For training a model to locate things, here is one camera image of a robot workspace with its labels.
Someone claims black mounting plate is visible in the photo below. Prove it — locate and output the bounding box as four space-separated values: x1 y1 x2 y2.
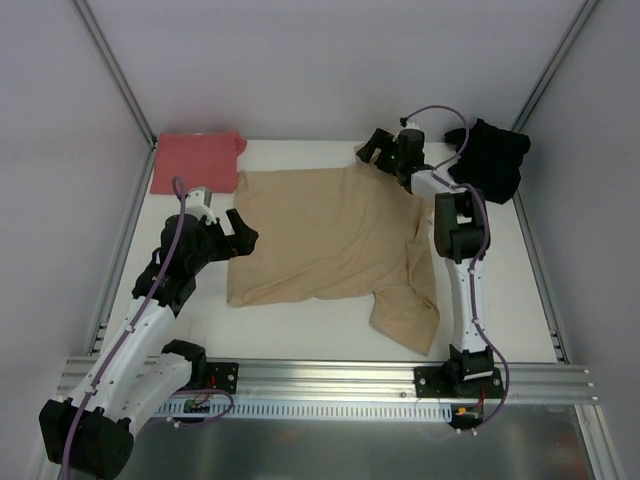
413 364 504 399
206 361 239 395

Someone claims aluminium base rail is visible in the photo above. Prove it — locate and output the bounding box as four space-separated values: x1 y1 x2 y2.
62 353 599 406

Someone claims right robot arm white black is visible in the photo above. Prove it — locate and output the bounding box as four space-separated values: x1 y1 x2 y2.
356 127 494 398

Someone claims left aluminium frame post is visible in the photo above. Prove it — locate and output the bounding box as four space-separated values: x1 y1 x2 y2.
69 0 157 148

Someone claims white slotted cable duct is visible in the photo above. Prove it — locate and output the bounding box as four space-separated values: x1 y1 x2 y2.
153 398 452 423

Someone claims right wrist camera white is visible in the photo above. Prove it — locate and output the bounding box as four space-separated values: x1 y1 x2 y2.
398 117 424 136

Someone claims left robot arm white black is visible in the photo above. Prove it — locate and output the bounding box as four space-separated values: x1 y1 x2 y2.
39 209 259 479

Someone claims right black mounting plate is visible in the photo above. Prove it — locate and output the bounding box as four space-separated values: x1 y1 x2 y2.
413 364 504 399

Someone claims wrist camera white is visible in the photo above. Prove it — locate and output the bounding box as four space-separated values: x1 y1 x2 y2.
398 117 424 136
185 187 219 225

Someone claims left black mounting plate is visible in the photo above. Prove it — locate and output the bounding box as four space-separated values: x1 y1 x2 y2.
206 361 239 395

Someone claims beige t shirt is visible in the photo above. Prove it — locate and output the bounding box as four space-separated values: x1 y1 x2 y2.
227 162 440 355

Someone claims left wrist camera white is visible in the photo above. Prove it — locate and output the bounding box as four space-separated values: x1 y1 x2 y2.
185 187 219 225

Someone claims black t shirt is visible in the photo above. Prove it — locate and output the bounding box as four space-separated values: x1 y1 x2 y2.
448 118 531 204

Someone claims right aluminium frame post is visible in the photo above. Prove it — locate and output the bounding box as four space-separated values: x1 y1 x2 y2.
511 0 602 133

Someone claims folded pink t shirt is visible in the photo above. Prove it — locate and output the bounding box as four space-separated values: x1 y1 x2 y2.
150 132 247 195

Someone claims aluminium frame post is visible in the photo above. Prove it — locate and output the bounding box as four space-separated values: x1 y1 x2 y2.
511 0 602 133
69 0 157 148

